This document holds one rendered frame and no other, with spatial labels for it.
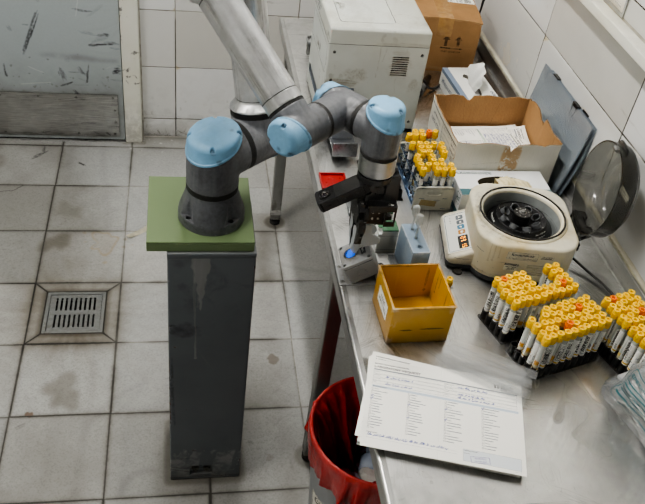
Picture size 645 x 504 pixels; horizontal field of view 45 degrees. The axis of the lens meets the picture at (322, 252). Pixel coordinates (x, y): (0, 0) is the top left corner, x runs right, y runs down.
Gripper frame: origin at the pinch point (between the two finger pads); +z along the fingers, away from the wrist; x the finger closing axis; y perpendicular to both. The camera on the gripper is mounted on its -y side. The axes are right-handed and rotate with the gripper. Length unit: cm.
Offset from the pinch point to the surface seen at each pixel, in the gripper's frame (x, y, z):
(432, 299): -9.8, 17.1, 6.3
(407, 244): -0.2, 12.3, -1.1
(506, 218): 7.9, 37.5, -2.1
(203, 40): 193, -26, 46
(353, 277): -3.4, 0.7, 5.6
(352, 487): -24, 4, 54
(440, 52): 98, 46, 1
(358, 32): 61, 9, -21
